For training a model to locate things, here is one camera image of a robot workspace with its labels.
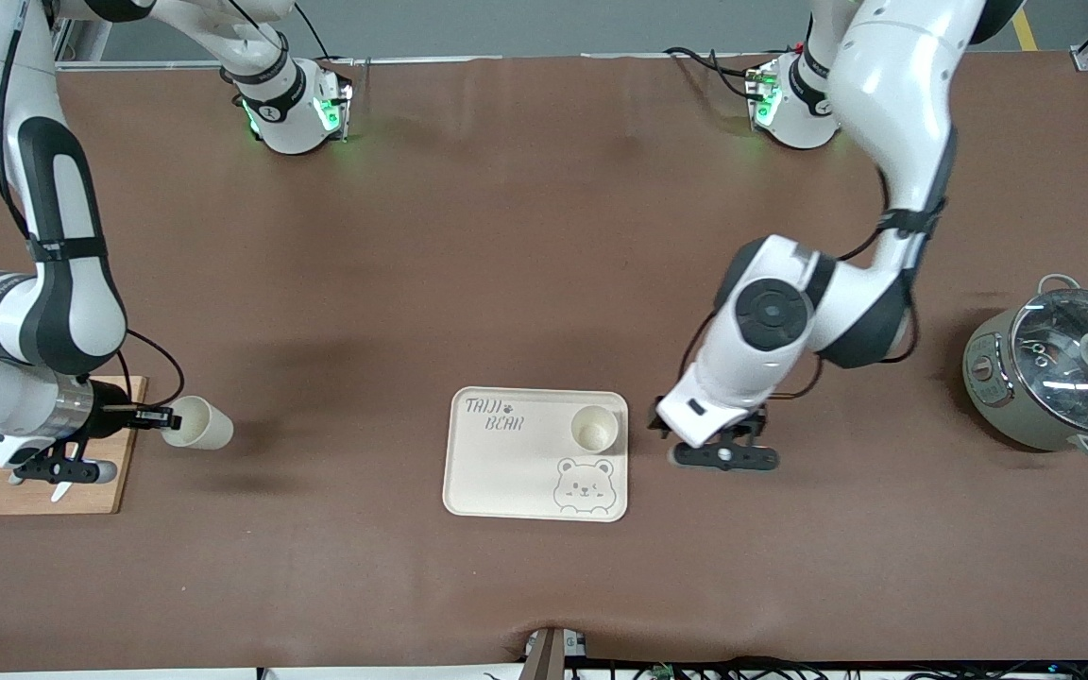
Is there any black base cable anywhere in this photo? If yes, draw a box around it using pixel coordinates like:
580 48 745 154
291 0 358 67
663 45 764 101

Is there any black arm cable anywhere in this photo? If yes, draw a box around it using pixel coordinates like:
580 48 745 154
0 0 188 409
681 170 923 403

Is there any white bear print tray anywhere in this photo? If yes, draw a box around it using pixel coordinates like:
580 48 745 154
442 386 630 523

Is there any brown table mat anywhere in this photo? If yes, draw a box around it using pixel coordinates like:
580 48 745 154
0 55 1088 673

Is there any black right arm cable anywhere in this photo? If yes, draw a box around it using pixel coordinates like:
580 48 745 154
0 0 188 409

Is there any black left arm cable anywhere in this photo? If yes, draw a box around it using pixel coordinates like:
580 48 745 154
681 170 923 403

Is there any green electric cooking pot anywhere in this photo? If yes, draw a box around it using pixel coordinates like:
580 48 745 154
962 274 1088 462

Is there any white paper cup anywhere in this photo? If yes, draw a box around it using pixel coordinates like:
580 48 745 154
161 396 235 451
569 404 621 452

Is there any grey camera bracket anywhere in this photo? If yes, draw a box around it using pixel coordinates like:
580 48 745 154
523 625 590 680

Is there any glass pot lid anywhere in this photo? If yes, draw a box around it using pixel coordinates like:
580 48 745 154
1010 288 1088 437

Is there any bamboo cutting board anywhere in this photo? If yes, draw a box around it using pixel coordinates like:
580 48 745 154
0 376 148 517

